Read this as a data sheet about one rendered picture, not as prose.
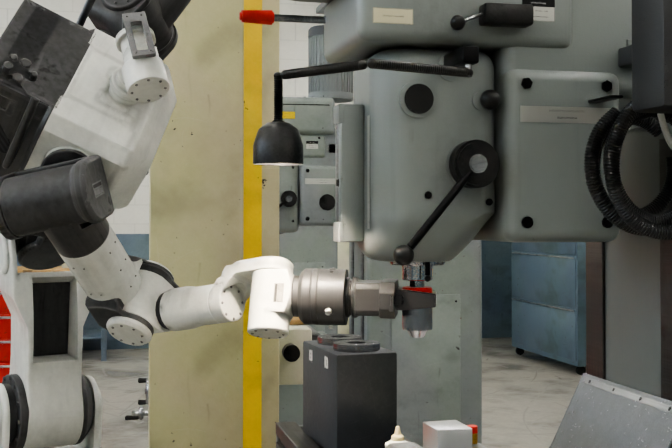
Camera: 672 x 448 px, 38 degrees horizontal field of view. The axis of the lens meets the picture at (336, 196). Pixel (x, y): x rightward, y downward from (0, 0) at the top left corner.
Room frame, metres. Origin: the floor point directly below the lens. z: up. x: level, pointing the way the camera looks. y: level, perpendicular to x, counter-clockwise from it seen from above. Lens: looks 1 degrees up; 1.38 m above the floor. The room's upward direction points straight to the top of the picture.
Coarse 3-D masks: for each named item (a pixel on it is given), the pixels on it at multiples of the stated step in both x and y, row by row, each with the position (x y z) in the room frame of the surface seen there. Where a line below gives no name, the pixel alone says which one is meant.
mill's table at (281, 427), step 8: (280, 424) 2.08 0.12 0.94; (288, 424) 2.08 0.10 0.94; (296, 424) 2.08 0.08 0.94; (280, 432) 2.05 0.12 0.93; (288, 432) 2.00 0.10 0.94; (296, 432) 2.00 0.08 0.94; (280, 440) 2.10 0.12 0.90; (288, 440) 1.96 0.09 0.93; (296, 440) 1.93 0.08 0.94; (304, 440) 1.93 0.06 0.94; (312, 440) 1.93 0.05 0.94; (408, 440) 1.93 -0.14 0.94
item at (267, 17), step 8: (240, 16) 1.55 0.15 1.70; (248, 16) 1.55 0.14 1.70; (256, 16) 1.55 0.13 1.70; (264, 16) 1.56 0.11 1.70; (272, 16) 1.56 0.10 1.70; (280, 16) 1.57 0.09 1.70; (288, 16) 1.57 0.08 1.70; (296, 16) 1.57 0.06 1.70; (304, 16) 1.58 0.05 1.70; (312, 16) 1.58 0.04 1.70; (320, 16) 1.59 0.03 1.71
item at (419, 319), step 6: (402, 312) 1.52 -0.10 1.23; (408, 312) 1.50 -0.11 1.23; (414, 312) 1.50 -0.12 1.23; (420, 312) 1.50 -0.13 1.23; (426, 312) 1.50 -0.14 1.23; (402, 318) 1.52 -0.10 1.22; (408, 318) 1.51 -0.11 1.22; (414, 318) 1.50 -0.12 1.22; (420, 318) 1.50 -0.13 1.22; (426, 318) 1.50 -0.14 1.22; (402, 324) 1.52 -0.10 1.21; (408, 324) 1.51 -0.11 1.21; (414, 324) 1.50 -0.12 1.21; (420, 324) 1.50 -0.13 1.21; (426, 324) 1.50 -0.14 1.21; (414, 330) 1.50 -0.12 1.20; (420, 330) 1.50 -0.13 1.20; (426, 330) 1.50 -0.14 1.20
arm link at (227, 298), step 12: (240, 264) 1.56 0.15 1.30; (252, 264) 1.55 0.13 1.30; (264, 264) 1.54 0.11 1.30; (276, 264) 1.54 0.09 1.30; (288, 264) 1.55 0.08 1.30; (228, 276) 1.57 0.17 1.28; (240, 276) 1.58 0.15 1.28; (216, 288) 1.58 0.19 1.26; (228, 288) 1.59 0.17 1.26; (240, 288) 1.61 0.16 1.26; (216, 300) 1.57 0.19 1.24; (228, 300) 1.58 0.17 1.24; (240, 300) 1.61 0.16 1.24; (216, 312) 1.57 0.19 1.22; (228, 312) 1.58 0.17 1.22; (240, 312) 1.60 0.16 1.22
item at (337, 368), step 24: (336, 336) 1.98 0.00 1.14; (360, 336) 1.97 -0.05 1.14; (312, 360) 1.94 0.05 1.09; (336, 360) 1.80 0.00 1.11; (360, 360) 1.81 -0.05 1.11; (384, 360) 1.83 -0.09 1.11; (312, 384) 1.94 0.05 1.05; (336, 384) 1.80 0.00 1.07; (360, 384) 1.81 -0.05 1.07; (384, 384) 1.83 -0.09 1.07; (312, 408) 1.94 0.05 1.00; (336, 408) 1.80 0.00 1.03; (360, 408) 1.81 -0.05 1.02; (384, 408) 1.83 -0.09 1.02; (312, 432) 1.94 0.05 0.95; (336, 432) 1.80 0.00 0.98; (360, 432) 1.81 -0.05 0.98; (384, 432) 1.83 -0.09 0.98
